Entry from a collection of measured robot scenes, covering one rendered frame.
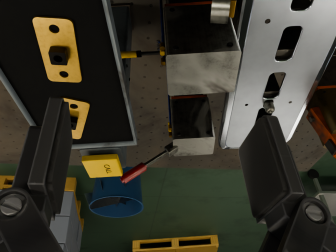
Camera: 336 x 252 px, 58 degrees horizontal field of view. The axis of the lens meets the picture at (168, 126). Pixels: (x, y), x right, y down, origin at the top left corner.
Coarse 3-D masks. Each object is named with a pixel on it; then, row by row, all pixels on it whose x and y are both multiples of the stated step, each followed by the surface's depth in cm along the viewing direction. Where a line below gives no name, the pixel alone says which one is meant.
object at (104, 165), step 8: (88, 160) 50; (96, 160) 50; (104, 160) 50; (112, 160) 50; (88, 168) 52; (96, 168) 52; (104, 168) 52; (112, 168) 52; (120, 168) 53; (96, 176) 54; (104, 176) 55
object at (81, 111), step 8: (64, 96) 38; (80, 104) 39; (88, 104) 39; (72, 112) 40; (80, 112) 40; (72, 120) 40; (80, 120) 41; (72, 128) 41; (80, 128) 43; (72, 136) 44; (80, 136) 44
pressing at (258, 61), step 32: (256, 0) 46; (288, 0) 46; (320, 0) 47; (256, 32) 51; (320, 32) 51; (256, 64) 56; (288, 64) 57; (320, 64) 57; (224, 96) 65; (256, 96) 63; (288, 96) 64; (224, 128) 71; (288, 128) 73
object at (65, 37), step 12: (36, 24) 29; (48, 24) 29; (60, 24) 29; (72, 24) 30; (36, 36) 30; (48, 36) 30; (60, 36) 31; (72, 36) 31; (48, 48) 32; (60, 48) 31; (72, 48) 32; (48, 60) 33; (60, 60) 32; (72, 60) 33; (48, 72) 34; (72, 72) 34
